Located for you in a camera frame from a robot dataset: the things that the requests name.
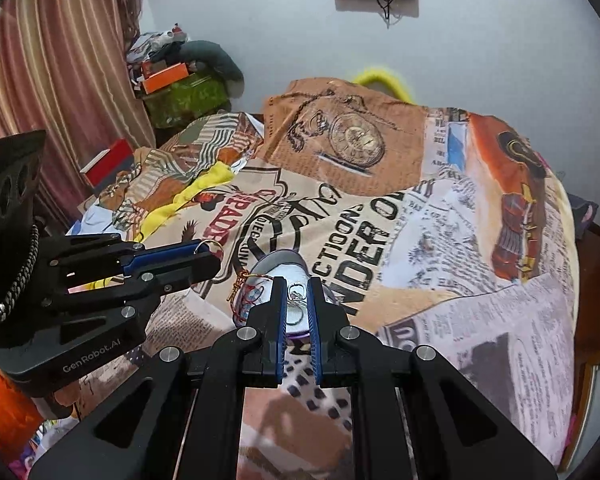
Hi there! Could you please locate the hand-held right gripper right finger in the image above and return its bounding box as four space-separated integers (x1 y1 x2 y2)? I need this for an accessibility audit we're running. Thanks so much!
307 276 558 480

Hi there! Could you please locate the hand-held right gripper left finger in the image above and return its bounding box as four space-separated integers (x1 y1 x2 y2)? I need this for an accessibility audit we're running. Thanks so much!
30 276 288 480

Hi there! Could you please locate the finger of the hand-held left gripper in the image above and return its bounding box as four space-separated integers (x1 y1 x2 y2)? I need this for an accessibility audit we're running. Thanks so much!
45 233 204 274
40 254 222 347

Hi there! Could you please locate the silver ring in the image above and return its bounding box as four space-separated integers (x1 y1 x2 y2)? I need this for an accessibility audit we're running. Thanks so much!
286 282 310 328

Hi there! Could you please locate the red string gold charm bracelet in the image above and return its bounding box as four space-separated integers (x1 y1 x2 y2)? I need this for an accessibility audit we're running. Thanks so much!
227 269 277 329

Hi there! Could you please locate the purple heart-shaped tin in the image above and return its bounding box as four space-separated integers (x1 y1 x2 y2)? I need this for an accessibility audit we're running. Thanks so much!
231 250 340 343

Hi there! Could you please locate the orange cloth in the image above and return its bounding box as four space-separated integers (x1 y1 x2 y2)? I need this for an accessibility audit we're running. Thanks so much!
0 367 47 453

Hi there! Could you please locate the red and white box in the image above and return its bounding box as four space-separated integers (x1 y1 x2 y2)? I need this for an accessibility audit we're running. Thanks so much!
79 139 136 189

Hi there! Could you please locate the newspaper print blanket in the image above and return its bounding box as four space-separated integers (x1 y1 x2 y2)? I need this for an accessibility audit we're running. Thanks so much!
65 77 581 480

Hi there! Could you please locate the green patterned box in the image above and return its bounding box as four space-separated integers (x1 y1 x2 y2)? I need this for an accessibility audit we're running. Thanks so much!
142 72 231 129

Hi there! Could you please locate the orange box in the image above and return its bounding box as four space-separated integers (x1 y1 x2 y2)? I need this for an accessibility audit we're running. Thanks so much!
142 62 190 95

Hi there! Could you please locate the pile of clothes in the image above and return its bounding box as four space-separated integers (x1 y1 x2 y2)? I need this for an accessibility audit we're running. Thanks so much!
126 24 189 81

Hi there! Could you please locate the striped red curtain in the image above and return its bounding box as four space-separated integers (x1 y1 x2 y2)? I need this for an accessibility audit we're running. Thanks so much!
0 0 157 171

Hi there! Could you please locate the yellow hoop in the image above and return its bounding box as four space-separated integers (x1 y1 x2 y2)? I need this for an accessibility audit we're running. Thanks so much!
354 62 414 104

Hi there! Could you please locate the dark bag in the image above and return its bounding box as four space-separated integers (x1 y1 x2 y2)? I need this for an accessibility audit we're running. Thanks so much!
567 192 600 231

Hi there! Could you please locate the black and white braided cord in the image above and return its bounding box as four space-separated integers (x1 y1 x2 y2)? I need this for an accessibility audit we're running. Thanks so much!
0 222 40 327

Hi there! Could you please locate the black hanging cable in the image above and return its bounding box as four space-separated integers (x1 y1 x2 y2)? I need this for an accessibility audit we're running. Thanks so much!
374 0 407 29

